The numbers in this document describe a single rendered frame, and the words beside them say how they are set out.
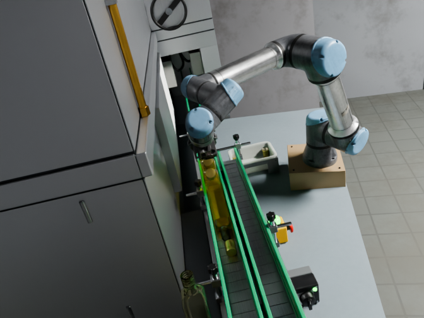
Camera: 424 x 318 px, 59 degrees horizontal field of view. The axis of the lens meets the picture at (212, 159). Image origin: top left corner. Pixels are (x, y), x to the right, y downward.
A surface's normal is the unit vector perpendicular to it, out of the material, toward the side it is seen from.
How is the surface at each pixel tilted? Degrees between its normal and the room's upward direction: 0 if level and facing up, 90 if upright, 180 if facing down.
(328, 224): 0
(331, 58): 88
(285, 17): 82
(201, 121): 49
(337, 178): 90
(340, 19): 90
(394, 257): 0
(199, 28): 90
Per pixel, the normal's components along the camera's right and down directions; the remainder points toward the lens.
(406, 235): -0.19, -0.86
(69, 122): 0.12, 0.46
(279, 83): -0.17, 0.38
